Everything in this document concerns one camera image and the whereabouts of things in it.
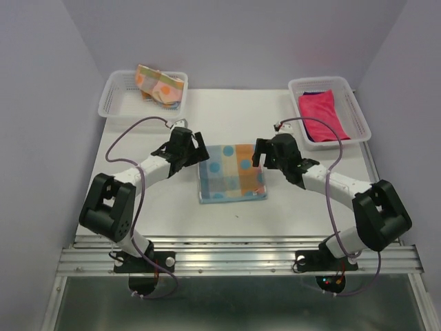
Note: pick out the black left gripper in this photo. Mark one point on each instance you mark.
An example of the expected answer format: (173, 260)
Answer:
(202, 154)

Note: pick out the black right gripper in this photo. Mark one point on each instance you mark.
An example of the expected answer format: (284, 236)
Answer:
(263, 145)

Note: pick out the light blue patterned towel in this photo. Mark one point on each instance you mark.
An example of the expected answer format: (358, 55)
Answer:
(229, 175)

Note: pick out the pink towel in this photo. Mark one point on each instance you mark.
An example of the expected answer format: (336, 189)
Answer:
(321, 107)

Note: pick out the orange dotted patterned towel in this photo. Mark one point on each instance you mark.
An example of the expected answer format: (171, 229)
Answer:
(158, 86)

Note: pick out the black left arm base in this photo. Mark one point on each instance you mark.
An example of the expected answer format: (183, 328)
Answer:
(154, 279)

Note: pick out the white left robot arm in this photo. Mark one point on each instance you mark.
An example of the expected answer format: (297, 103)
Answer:
(109, 208)

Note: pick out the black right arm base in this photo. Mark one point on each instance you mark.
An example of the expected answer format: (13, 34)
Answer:
(332, 271)

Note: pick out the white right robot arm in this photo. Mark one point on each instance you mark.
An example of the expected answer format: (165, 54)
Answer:
(380, 215)

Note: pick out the white right plastic basket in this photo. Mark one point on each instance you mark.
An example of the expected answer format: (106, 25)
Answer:
(348, 111)

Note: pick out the white plastic basket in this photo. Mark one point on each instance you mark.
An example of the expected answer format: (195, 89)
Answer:
(348, 111)
(122, 99)

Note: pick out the white left plastic basket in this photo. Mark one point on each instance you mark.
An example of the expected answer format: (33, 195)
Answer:
(122, 99)

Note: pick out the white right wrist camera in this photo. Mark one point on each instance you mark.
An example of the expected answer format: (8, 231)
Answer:
(283, 128)

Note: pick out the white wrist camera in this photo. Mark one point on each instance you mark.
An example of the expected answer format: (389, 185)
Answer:
(181, 123)
(283, 128)

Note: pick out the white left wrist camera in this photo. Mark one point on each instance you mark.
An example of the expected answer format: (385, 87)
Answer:
(181, 123)

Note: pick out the aluminium mounting rail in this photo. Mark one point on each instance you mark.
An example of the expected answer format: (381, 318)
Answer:
(195, 256)

